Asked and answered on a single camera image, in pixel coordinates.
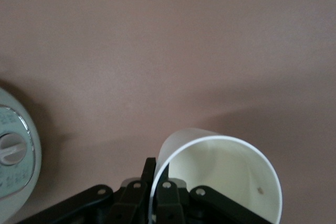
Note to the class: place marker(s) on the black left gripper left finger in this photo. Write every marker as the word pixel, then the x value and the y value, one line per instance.
pixel 131 203

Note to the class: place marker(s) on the white plastic cup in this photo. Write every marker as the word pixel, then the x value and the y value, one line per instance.
pixel 223 166

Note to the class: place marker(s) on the brown table cover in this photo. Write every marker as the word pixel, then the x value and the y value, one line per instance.
pixel 168 37

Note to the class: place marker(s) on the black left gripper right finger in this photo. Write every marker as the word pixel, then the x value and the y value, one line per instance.
pixel 168 203

